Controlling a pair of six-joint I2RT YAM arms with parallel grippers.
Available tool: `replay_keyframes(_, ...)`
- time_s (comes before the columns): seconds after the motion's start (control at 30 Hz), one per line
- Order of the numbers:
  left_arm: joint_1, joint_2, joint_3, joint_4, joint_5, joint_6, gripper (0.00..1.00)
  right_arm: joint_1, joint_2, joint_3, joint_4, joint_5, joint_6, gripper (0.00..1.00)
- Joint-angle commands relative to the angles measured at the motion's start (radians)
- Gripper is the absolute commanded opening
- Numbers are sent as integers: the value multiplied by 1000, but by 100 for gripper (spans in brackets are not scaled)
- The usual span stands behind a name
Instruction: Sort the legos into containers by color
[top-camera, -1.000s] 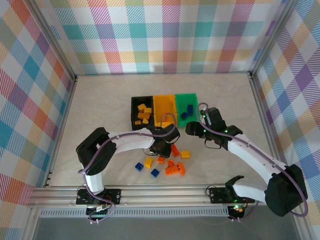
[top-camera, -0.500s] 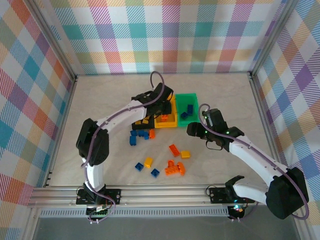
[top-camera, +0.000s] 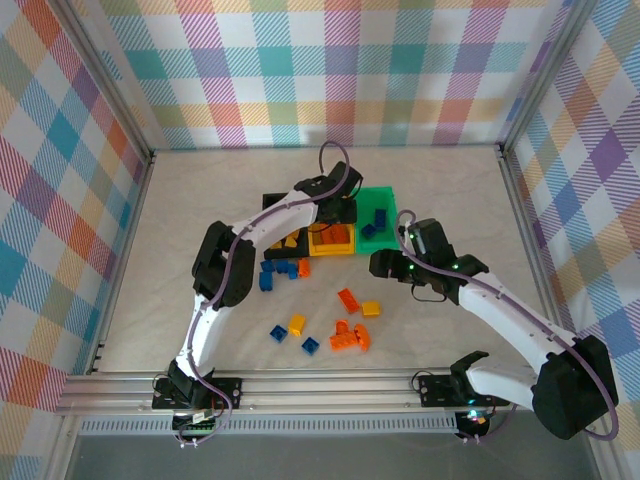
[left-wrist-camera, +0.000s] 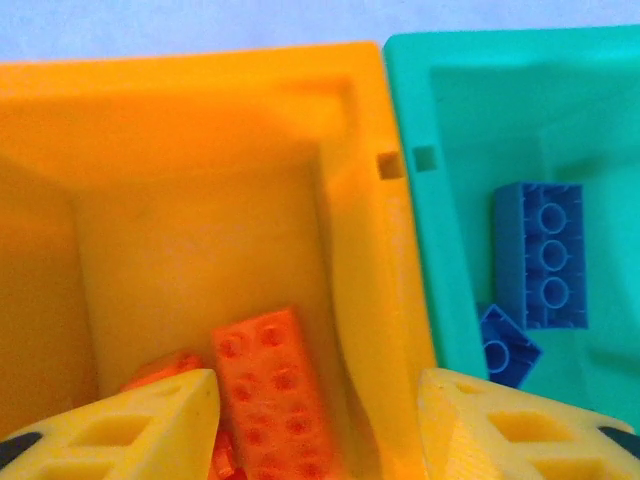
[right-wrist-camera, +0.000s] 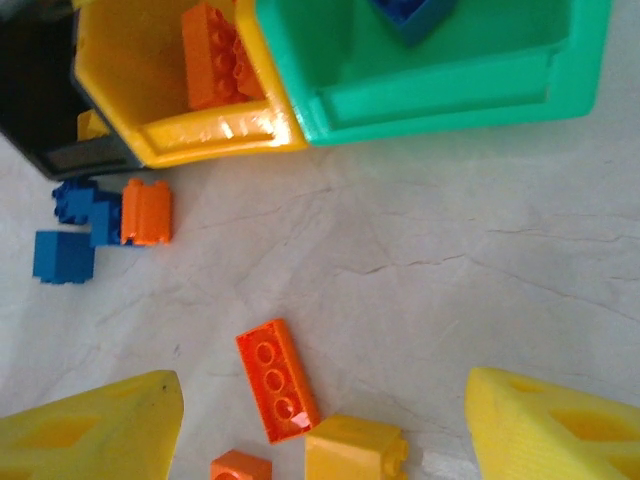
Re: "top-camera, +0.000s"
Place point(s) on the controller board with led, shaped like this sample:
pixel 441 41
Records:
pixel 472 420

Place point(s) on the aluminium upright post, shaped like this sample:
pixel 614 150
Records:
pixel 105 80
pixel 545 80

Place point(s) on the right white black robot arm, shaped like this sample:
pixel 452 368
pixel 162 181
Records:
pixel 505 315

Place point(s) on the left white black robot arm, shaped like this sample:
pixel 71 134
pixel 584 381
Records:
pixel 210 320

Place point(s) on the black plastic bin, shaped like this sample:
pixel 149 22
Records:
pixel 272 200

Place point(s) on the long aluminium base rail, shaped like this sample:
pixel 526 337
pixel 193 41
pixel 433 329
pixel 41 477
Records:
pixel 325 390

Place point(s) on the yellow lego brick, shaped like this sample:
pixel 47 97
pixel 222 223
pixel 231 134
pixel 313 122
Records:
pixel 371 309
pixel 277 244
pixel 292 240
pixel 297 324

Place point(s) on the controller board green terminal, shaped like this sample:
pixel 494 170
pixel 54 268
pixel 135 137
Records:
pixel 197 425

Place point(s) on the aluminium side floor rail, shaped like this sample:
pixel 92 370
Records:
pixel 120 270
pixel 525 225

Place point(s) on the green plastic bin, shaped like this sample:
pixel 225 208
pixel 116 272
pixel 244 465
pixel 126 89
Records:
pixel 377 246

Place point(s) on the yellow plastic bin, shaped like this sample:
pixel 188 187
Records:
pixel 332 250

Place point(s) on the long orange lego brick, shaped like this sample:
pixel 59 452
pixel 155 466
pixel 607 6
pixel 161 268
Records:
pixel 343 342

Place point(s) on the small orange lego brick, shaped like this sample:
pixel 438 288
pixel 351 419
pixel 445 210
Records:
pixel 343 327

